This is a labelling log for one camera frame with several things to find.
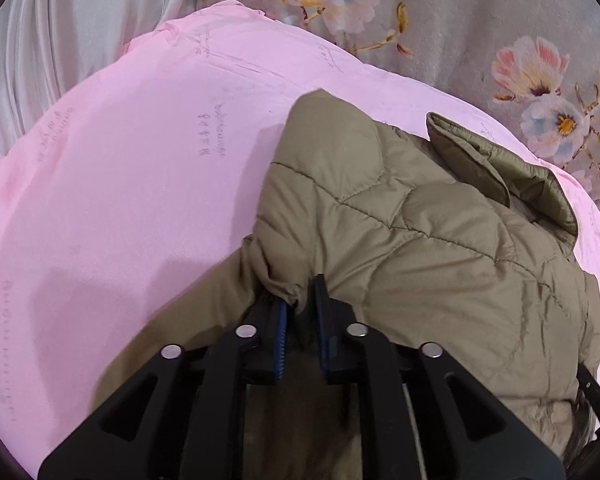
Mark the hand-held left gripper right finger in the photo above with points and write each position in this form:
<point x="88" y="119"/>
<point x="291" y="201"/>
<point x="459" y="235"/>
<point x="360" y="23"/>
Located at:
<point x="323" y="327"/>

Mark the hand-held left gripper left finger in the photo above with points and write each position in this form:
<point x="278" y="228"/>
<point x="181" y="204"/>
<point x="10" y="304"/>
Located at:
<point x="280" y="342"/>

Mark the olive quilted jacket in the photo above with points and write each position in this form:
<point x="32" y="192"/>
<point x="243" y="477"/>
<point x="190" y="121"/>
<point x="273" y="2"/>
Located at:
<point x="420" y="240"/>

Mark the pink bed sheet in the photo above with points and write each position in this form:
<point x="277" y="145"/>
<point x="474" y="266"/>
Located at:
<point x="130" y="185"/>

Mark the grey floral cloth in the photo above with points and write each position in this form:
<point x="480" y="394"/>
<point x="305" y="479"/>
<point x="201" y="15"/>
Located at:
<point x="455" y="20"/>

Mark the white pleated curtain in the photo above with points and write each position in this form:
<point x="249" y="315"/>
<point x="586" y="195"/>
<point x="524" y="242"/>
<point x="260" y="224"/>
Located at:
<point x="55" y="25"/>

